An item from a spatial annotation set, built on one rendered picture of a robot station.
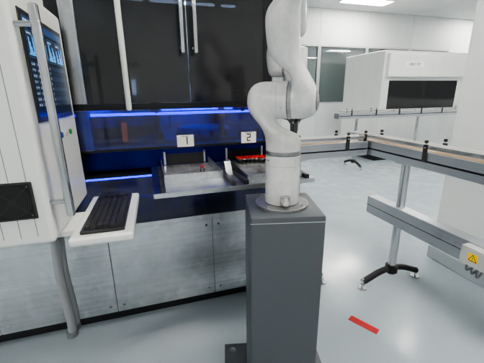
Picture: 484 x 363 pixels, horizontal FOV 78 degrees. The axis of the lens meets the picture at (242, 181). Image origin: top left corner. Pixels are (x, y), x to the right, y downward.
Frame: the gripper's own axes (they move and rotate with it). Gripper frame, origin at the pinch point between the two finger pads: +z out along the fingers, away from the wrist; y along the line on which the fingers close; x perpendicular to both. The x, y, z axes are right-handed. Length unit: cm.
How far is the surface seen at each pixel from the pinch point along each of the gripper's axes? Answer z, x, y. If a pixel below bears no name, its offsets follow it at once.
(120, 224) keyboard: 28, 13, 71
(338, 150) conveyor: 22, -50, -58
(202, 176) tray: 20.7, -13.1, 37.5
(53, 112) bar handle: -10, 15, 84
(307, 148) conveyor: 19, -50, -35
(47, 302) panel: 87, -39, 117
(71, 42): -36, -39, 86
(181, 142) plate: 9, -39, 43
